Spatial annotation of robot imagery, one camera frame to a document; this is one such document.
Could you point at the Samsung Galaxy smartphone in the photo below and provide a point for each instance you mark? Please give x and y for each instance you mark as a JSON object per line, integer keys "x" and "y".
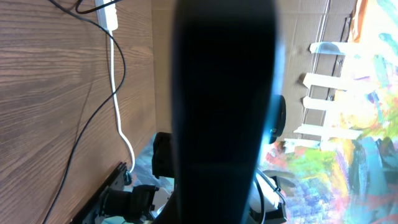
{"x": 222, "y": 71}

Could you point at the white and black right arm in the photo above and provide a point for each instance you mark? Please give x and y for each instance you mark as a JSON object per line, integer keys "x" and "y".
{"x": 215, "y": 202}

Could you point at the white power strip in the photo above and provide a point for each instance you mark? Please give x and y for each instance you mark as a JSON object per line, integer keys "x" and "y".
{"x": 107, "y": 16}

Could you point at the brown cardboard backdrop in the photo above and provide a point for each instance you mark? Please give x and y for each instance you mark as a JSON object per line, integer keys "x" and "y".
{"x": 303, "y": 22}

